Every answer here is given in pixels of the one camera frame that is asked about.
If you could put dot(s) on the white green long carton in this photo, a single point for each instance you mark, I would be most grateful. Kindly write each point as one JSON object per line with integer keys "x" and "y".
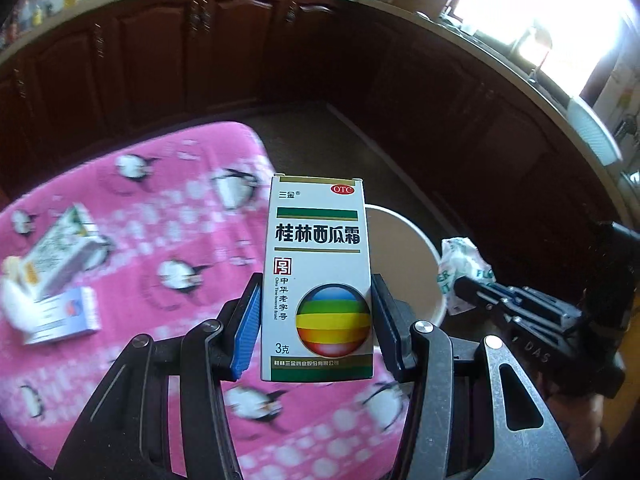
{"x": 61, "y": 252}

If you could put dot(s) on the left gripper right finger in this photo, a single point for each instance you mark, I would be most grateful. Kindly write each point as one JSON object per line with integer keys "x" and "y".
{"x": 473, "y": 412}

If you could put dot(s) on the white rainbow medicine box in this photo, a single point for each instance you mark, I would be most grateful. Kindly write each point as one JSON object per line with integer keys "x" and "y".
{"x": 317, "y": 317}

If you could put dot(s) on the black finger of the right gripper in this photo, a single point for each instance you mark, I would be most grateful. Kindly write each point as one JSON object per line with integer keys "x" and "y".
{"x": 505, "y": 304}

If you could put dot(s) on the white round trash bin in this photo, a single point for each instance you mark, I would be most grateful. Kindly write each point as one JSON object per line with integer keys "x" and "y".
{"x": 407, "y": 260}

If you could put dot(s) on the white green wrapper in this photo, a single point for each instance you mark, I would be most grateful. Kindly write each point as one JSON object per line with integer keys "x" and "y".
{"x": 460, "y": 259}

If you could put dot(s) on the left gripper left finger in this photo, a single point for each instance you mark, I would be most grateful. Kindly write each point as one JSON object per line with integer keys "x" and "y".
{"x": 123, "y": 431}

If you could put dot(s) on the dark wooden kitchen cabinets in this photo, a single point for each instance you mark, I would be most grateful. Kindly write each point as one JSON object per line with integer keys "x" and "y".
{"x": 493, "y": 153}

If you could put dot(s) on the white levamlodipine tablet box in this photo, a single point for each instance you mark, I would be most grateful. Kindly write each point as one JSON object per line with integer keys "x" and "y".
{"x": 70, "y": 314}

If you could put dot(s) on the pink penguin tablecloth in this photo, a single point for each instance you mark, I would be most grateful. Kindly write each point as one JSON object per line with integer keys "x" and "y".
{"x": 184, "y": 223}

